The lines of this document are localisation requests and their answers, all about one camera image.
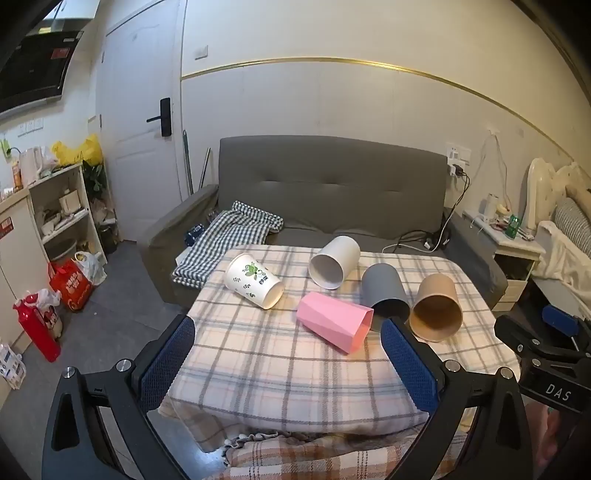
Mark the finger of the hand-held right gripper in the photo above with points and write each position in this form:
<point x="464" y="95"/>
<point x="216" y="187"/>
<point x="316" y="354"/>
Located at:
<point x="519" y="334"/>
<point x="559" y="321"/>

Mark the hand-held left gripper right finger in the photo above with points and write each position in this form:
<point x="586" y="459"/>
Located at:
<point x="408" y="369"/>

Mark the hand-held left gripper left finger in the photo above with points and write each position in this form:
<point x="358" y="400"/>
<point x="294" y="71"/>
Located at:
<point x="168" y="364"/>

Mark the brown cup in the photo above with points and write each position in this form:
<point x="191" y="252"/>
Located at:
<point x="436" y="307"/>

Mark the grey cup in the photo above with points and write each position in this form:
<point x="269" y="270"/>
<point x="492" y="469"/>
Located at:
<point x="385" y="291"/>

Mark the pink faceted cup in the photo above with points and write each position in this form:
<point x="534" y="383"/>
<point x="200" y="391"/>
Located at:
<point x="336" y="321"/>

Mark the white cup with green print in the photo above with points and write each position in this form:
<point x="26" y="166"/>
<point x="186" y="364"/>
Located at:
<point x="253" y="280"/>

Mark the plain white cup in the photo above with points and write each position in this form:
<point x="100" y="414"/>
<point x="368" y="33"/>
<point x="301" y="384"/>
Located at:
<point x="333" y="268"/>

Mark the person's right hand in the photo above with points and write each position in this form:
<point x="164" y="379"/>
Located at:
<point x="551" y="438"/>

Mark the white duvet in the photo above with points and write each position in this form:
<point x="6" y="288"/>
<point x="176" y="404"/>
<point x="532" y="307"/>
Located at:
<point x="563" y="258"/>

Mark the white nightstand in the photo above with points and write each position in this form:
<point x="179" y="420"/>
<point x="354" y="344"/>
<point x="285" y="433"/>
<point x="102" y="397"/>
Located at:
<point x="517" y="258"/>

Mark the grey striped pillow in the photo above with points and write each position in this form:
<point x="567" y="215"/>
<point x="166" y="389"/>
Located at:
<point x="572" y="221"/>

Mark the green bottle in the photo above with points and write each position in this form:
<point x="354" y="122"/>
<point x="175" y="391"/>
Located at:
<point x="512" y="227"/>

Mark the grey plaid blanket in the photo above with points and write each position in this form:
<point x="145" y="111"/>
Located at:
<point x="277" y="369"/>

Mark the white plastic bag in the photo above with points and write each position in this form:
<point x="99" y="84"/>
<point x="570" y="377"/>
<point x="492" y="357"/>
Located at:
<point x="92" y="267"/>

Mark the red gift bag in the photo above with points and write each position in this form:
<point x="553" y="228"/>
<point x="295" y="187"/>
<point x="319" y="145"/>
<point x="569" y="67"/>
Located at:
<point x="71" y="286"/>

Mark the white tumbler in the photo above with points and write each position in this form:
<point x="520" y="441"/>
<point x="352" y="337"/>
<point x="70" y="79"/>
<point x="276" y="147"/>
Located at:
<point x="490" y="206"/>

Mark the blue packet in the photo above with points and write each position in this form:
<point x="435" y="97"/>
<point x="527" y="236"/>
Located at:
<point x="195" y="234"/>

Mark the cream bed headboard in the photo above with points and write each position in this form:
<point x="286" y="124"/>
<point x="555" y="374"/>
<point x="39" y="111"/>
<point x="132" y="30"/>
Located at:
<point x="540" y="184"/>

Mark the blue checked cloth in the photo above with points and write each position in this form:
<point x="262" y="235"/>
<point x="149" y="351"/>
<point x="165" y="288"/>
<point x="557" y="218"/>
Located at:
<point x="221" y="235"/>

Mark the orange plaid fringed blanket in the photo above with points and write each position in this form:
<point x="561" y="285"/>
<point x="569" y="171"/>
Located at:
<point x="295" y="459"/>

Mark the grey basket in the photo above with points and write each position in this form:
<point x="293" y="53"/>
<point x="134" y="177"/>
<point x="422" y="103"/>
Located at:
<point x="63" y="249"/>

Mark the white printed carton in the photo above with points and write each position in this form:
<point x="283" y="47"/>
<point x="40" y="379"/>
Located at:
<point x="11" y="367"/>

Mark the white shelf unit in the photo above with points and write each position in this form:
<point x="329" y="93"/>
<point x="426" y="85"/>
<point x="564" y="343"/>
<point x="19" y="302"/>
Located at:
<point x="90" y="221"/>

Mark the white kitchen cabinet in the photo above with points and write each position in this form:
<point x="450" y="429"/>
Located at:
<point x="18" y="263"/>

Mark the metal pole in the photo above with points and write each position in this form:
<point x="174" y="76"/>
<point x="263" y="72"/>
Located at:
<point x="205" y="168"/>

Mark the green plant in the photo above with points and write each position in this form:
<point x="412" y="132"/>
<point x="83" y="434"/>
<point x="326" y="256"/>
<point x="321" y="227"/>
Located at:
<point x="94" y="177"/>

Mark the grey sofa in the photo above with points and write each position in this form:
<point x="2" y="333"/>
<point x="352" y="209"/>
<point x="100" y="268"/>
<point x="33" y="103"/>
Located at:
<point x="323" y="184"/>

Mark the yellow plastic bag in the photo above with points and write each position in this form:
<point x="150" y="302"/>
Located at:
<point x="76" y="151"/>

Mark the white kettle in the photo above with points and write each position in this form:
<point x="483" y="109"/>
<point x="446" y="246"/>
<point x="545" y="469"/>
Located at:
<point x="31" y="165"/>

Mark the orange bottle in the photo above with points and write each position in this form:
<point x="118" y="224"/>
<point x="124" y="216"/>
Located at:
<point x="16" y="175"/>

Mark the white door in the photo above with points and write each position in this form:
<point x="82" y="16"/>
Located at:
<point x="134" y="92"/>

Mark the black range hood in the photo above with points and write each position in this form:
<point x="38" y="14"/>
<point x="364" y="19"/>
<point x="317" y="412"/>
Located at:
<point x="27" y="69"/>

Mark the wall socket with chargers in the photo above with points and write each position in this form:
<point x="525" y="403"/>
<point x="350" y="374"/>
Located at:
<point x="458" y="159"/>

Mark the white wall switch row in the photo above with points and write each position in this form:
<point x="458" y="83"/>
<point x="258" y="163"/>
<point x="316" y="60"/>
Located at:
<point x="30" y="126"/>

